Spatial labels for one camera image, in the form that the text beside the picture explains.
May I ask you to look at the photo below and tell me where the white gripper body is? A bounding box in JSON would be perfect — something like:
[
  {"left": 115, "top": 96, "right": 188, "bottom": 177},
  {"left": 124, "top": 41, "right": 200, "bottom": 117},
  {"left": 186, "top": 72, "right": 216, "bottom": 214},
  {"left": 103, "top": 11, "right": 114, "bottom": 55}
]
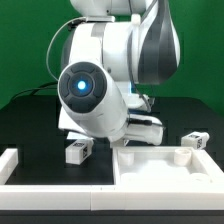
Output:
[{"left": 120, "top": 114, "right": 164, "bottom": 145}]

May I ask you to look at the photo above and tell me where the white square table top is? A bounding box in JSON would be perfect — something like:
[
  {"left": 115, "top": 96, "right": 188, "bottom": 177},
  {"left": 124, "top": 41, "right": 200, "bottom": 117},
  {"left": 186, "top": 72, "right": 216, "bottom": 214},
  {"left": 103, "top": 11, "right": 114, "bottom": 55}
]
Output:
[{"left": 112, "top": 146, "right": 211, "bottom": 186}]

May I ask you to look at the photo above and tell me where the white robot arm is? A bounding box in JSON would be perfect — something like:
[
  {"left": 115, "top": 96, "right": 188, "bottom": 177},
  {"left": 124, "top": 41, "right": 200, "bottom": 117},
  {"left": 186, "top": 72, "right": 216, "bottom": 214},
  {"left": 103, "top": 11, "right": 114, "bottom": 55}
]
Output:
[{"left": 58, "top": 0, "right": 180, "bottom": 145}]

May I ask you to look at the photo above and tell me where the paper sheet with tags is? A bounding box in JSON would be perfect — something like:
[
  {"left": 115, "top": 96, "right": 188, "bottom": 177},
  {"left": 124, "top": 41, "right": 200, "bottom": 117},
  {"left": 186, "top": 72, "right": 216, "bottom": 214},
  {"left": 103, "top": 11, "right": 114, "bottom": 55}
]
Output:
[{"left": 67, "top": 132, "right": 88, "bottom": 140}]

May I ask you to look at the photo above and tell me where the white U-shaped fence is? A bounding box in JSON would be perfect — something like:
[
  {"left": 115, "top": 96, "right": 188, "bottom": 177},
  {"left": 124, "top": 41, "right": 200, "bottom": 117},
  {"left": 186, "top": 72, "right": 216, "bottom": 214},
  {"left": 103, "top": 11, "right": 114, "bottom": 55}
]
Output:
[{"left": 0, "top": 149, "right": 224, "bottom": 210}]

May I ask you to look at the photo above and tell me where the black cable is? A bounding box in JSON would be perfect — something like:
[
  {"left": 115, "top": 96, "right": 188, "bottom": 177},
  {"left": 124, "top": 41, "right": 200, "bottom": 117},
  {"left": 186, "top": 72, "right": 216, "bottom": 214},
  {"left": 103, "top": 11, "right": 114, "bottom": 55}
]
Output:
[{"left": 9, "top": 79, "right": 61, "bottom": 103}]

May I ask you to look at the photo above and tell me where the black camera on stand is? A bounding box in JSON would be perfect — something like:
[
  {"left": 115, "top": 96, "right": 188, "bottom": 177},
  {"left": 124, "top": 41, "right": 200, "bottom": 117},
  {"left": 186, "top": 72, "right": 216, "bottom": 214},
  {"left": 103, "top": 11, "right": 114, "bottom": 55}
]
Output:
[{"left": 68, "top": 17, "right": 86, "bottom": 31}]

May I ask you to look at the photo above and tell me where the grey cable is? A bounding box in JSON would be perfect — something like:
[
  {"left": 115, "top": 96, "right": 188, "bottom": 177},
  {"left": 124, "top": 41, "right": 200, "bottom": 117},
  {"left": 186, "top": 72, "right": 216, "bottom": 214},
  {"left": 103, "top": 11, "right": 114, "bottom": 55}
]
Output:
[{"left": 45, "top": 18, "right": 81, "bottom": 81}]

